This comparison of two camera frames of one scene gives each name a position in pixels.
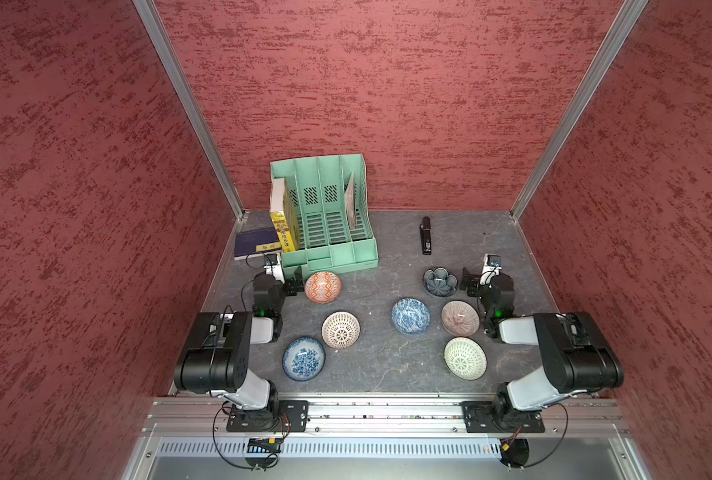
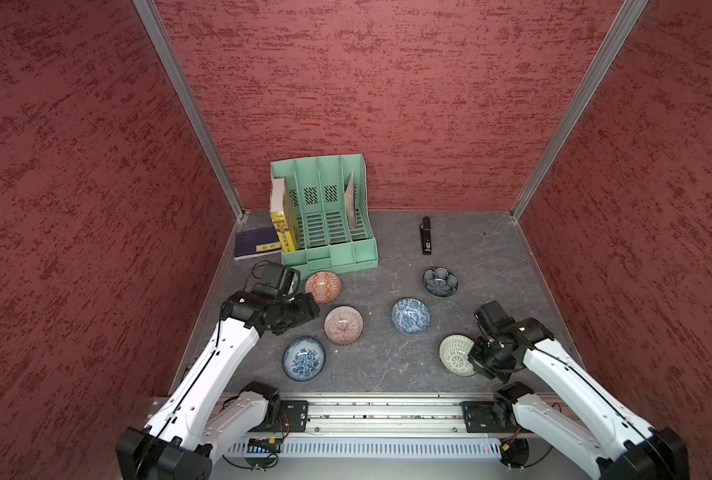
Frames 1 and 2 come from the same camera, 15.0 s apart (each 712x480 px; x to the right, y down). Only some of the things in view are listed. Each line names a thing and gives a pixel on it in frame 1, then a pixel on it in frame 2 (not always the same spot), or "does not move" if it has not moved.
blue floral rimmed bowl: [303, 358] does not move
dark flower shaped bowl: [439, 282] does not move
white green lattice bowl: [465, 358] does not move
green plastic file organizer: [333, 230] does not move
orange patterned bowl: [323, 287] does not move
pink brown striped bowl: [460, 318] to [343, 325]
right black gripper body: [476, 289] to [489, 358]
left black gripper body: [287, 289] to [293, 312]
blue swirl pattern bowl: [410, 315] does not move
